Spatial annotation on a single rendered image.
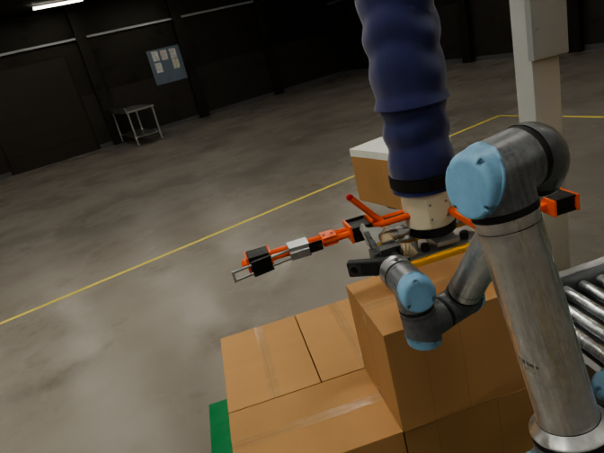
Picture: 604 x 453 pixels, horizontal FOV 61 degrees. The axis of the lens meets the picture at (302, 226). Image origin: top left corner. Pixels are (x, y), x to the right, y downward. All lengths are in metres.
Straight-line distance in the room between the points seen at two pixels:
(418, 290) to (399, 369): 0.55
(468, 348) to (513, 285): 0.92
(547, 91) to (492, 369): 1.69
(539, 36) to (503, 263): 2.16
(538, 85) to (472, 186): 2.22
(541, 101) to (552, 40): 0.31
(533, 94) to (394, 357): 1.81
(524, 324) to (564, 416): 0.19
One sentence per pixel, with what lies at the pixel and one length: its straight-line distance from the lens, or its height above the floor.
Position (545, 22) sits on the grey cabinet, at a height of 1.65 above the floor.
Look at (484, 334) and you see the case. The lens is 1.86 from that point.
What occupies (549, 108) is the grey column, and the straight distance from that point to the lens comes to 3.15.
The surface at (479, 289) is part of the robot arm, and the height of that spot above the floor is 1.21.
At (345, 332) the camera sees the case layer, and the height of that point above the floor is 0.54.
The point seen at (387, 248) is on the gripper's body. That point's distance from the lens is 1.47.
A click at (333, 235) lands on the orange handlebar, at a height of 1.25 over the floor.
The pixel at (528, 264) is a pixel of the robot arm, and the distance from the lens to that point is 0.94.
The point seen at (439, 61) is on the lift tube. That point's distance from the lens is 1.64.
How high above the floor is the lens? 1.89
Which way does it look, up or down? 20 degrees down
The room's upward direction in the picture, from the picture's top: 14 degrees counter-clockwise
